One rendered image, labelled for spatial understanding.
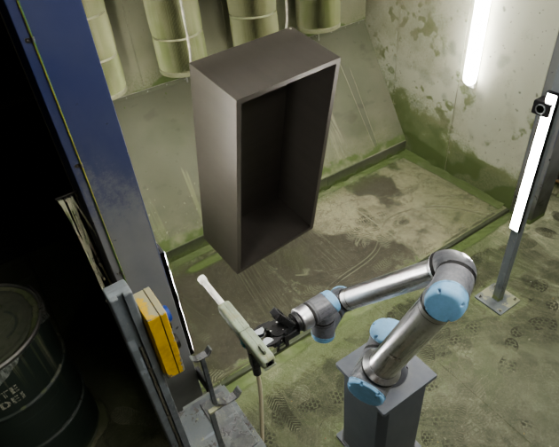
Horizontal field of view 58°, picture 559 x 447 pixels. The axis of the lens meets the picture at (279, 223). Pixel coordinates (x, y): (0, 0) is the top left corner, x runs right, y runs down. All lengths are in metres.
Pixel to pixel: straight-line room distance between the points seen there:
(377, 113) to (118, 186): 3.19
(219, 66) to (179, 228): 1.66
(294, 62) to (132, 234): 1.08
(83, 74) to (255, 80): 0.89
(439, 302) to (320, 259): 2.15
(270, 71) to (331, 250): 1.73
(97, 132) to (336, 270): 2.27
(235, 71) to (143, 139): 1.54
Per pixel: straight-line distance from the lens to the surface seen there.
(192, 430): 2.02
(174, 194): 3.69
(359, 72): 4.55
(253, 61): 2.36
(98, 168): 1.67
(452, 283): 1.52
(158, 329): 1.38
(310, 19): 3.91
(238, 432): 1.98
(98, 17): 3.16
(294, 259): 3.61
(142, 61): 3.69
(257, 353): 1.65
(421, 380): 2.28
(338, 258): 3.60
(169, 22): 3.31
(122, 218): 1.79
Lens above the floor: 2.52
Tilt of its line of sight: 39 degrees down
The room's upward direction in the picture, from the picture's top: 6 degrees counter-clockwise
